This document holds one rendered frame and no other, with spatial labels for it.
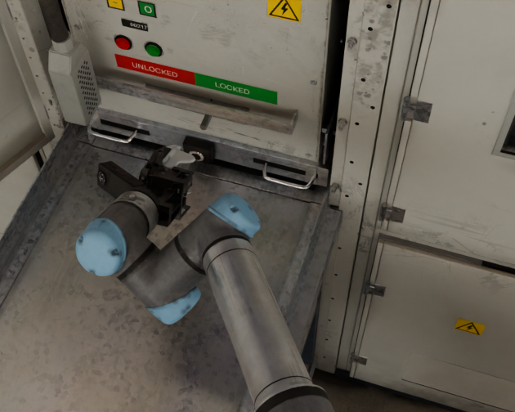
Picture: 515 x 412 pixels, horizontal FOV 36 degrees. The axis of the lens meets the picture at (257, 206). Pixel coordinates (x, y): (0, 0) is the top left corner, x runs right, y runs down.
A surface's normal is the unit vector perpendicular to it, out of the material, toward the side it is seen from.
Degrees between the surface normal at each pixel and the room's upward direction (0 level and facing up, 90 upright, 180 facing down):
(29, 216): 90
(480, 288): 90
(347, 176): 90
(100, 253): 60
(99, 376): 0
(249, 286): 17
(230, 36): 90
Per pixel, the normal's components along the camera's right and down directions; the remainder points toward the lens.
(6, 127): 0.76, 0.54
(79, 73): 0.95, 0.25
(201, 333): -0.01, -0.55
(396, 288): -0.31, 0.80
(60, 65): -0.28, 0.42
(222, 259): -0.43, -0.56
